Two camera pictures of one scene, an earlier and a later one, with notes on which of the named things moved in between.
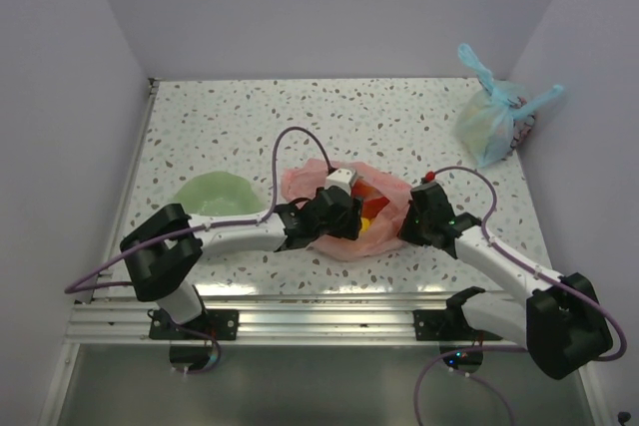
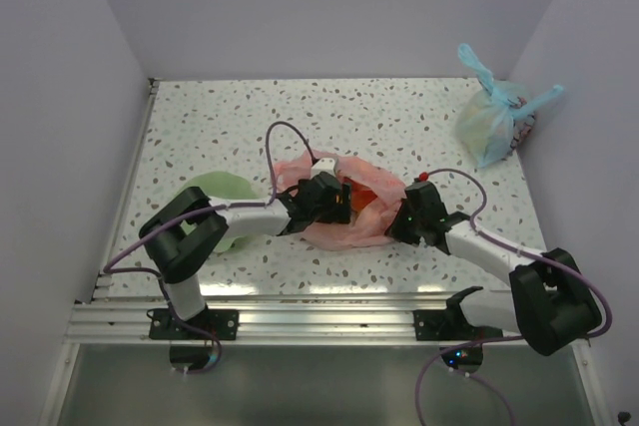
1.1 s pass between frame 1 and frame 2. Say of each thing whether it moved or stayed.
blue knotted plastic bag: stayed
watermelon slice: moved
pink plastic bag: moved
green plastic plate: stayed
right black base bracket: stayed
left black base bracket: stayed
